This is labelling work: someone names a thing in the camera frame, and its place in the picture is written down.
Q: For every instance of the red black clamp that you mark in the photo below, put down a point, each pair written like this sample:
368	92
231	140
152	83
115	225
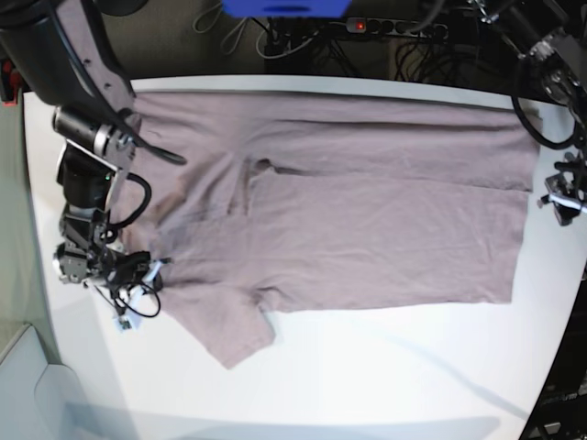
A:
11	83

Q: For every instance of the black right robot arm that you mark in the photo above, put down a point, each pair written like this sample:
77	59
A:
61	50

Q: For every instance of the white power strip red switch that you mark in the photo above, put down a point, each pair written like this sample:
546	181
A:
394	28

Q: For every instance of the mauve pink t-shirt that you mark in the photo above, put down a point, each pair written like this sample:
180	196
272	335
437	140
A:
303	202

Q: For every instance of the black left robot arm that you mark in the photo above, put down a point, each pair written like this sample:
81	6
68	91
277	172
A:
536	31

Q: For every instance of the blue box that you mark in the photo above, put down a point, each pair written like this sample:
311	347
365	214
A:
285	8

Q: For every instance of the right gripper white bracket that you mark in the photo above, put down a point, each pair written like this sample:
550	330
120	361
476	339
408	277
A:
131	286

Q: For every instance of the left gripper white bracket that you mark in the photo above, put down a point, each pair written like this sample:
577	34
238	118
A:
566	191

